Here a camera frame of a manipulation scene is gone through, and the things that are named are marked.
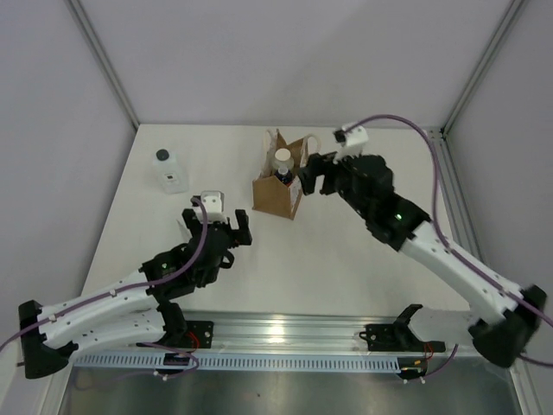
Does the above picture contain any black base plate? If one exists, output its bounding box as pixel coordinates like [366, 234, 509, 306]
[358, 304, 446, 383]
[137, 320, 215, 375]

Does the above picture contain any right aluminium frame post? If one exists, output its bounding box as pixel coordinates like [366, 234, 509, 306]
[441, 0, 530, 137]

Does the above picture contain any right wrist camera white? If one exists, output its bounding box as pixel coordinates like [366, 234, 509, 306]
[333, 125, 369, 163]

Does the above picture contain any clear bottle black cap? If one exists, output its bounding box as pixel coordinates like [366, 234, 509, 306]
[153, 148, 189, 195]

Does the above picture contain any right side aluminium rail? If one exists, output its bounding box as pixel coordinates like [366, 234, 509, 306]
[428, 127, 486, 263]

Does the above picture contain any aluminium mounting rail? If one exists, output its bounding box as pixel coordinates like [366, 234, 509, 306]
[124, 311, 529, 358]

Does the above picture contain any aluminium frame post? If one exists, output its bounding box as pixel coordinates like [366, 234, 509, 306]
[441, 0, 530, 137]
[64, 0, 140, 131]

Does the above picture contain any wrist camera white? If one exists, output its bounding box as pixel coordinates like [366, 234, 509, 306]
[200, 190, 225, 220]
[333, 125, 369, 163]

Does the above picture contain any left aluminium frame post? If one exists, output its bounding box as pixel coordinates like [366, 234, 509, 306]
[64, 0, 140, 131]

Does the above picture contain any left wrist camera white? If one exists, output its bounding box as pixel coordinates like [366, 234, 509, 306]
[200, 190, 225, 220]

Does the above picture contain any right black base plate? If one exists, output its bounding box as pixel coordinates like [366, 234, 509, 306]
[358, 304, 446, 383]

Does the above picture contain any orange bottle blue cap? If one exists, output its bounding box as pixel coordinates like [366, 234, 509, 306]
[274, 166, 294, 187]

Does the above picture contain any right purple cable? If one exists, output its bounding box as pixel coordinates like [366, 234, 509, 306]
[343, 114, 553, 384]

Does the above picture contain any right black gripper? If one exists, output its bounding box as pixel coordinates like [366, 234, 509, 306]
[295, 146, 372, 221]

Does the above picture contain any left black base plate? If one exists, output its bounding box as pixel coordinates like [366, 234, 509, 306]
[137, 320, 215, 375]

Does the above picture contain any green bottle white cap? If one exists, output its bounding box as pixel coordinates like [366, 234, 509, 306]
[270, 148, 295, 173]

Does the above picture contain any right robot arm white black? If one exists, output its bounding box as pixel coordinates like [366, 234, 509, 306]
[299, 153, 547, 368]

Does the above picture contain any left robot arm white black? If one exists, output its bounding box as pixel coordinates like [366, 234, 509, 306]
[18, 207, 252, 380]

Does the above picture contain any white slotted cable duct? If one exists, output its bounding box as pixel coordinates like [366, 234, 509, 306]
[73, 351, 400, 374]

